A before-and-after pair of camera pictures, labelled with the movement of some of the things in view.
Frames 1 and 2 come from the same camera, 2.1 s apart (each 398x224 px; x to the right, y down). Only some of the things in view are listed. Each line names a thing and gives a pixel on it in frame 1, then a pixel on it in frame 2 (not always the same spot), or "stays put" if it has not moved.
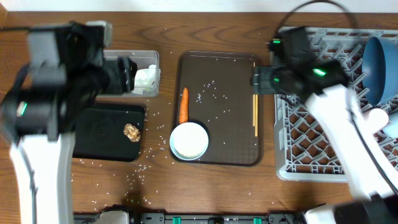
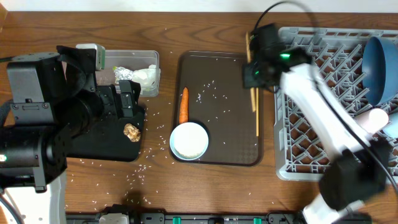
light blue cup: x=392 y=129 stays put
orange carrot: x=184 y=106 stays put
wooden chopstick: x=254 y=107 to x=249 y=60
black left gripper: x=123 y=74 to x=115 y=109
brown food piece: x=132 y=132 stays put
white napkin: x=147 y=79 stays put
